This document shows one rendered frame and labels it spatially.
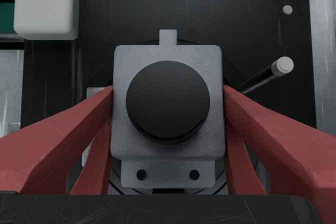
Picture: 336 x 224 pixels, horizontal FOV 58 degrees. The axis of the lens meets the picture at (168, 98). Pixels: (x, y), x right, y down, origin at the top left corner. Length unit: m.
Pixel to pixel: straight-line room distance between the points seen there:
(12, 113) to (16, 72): 0.04
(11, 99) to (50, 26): 0.11
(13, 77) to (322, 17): 0.30
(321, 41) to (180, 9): 0.12
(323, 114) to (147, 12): 0.17
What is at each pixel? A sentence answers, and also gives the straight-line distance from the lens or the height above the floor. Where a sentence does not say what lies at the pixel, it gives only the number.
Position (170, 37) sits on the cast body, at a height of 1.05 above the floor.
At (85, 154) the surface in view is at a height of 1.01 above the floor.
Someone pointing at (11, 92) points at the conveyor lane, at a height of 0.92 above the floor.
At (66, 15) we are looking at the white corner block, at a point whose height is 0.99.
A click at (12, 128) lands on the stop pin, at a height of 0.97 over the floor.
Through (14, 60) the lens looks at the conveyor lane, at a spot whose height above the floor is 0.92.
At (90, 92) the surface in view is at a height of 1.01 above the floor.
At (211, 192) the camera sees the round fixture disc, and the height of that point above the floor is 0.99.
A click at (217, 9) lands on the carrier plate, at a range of 0.27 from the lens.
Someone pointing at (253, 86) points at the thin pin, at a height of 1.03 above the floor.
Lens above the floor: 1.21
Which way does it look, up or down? 84 degrees down
